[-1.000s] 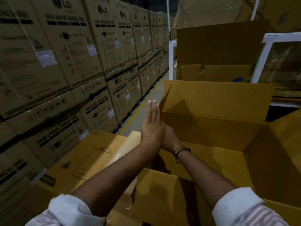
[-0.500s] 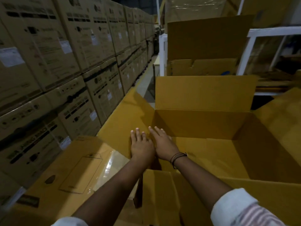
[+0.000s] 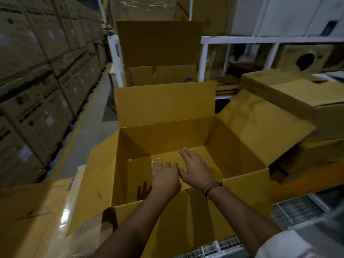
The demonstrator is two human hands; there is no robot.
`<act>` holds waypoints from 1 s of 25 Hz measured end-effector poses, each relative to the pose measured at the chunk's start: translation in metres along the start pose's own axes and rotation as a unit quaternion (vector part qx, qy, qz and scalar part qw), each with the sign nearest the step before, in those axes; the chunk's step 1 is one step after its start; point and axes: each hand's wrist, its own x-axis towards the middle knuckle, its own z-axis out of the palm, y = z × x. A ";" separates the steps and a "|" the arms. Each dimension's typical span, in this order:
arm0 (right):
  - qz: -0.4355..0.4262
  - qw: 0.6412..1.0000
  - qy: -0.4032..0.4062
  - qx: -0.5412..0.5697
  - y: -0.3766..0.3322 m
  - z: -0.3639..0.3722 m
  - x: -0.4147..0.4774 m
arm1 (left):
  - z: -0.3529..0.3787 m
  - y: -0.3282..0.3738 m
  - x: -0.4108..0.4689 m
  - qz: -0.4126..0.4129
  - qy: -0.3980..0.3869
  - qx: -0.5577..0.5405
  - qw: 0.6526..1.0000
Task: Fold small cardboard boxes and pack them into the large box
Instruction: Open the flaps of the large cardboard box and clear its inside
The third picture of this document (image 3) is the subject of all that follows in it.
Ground person's right hand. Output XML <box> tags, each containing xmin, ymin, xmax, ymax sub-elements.
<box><xmin>177</xmin><ymin>147</ymin><xmax>215</xmax><ymax>191</ymax></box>

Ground person's left hand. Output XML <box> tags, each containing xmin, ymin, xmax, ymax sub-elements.
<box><xmin>150</xmin><ymin>158</ymin><xmax>182</xmax><ymax>198</ymax></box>

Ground large yellow cardboard box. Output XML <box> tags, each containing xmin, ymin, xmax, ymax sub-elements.
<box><xmin>66</xmin><ymin>80</ymin><xmax>316</xmax><ymax>258</ymax></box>

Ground blue logo small cardboard box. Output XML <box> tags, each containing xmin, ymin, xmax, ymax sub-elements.
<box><xmin>240</xmin><ymin>68</ymin><xmax>344</xmax><ymax>143</ymax></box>

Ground person's left forearm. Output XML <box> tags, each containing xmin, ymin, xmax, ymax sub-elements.
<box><xmin>92</xmin><ymin>190</ymin><xmax>178</xmax><ymax>258</ymax></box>

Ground person's right forearm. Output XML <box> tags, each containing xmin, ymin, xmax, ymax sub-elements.
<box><xmin>208</xmin><ymin>185</ymin><xmax>283</xmax><ymax>255</ymax></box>

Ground Flipkart box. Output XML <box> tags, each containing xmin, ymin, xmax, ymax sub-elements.
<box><xmin>116</xmin><ymin>20</ymin><xmax>204</xmax><ymax>87</ymax></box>

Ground cardboard box with round hole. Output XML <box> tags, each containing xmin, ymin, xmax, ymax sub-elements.
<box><xmin>274</xmin><ymin>44</ymin><xmax>336</xmax><ymax>74</ymax></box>

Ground tall blue print cardboard box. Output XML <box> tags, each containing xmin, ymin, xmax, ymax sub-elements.
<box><xmin>176</xmin><ymin>0</ymin><xmax>237</xmax><ymax>37</ymax></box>

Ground taped brown cardboard box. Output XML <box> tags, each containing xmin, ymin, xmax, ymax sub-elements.
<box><xmin>109</xmin><ymin>0</ymin><xmax>179</xmax><ymax>22</ymax></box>

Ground large white box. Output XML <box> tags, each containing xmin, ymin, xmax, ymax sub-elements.
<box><xmin>231</xmin><ymin>0</ymin><xmax>323</xmax><ymax>38</ymax></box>

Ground white box with blue label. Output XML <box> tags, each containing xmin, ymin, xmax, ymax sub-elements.
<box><xmin>306</xmin><ymin>0</ymin><xmax>344</xmax><ymax>38</ymax></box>

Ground clear plastic sheet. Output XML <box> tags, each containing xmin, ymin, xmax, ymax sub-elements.
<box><xmin>205</xmin><ymin>45</ymin><xmax>229</xmax><ymax>78</ymax></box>

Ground white metal shelf rack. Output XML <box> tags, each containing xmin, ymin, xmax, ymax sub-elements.
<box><xmin>96</xmin><ymin>0</ymin><xmax>344</xmax><ymax>100</ymax></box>

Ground striped white shirt sleeve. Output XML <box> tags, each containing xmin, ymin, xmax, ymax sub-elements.
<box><xmin>255</xmin><ymin>229</ymin><xmax>315</xmax><ymax>258</ymax></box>

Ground flat carton with plastic wrap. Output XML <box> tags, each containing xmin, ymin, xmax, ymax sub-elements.
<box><xmin>0</xmin><ymin>165</ymin><xmax>113</xmax><ymax>258</ymax></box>

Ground stack of printed brown cartons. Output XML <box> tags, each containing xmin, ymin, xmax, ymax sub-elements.
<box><xmin>0</xmin><ymin>0</ymin><xmax>108</xmax><ymax>190</ymax></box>

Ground brown cord bracelet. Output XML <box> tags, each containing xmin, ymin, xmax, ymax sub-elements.
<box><xmin>202</xmin><ymin>181</ymin><xmax>224</xmax><ymax>200</ymax></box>

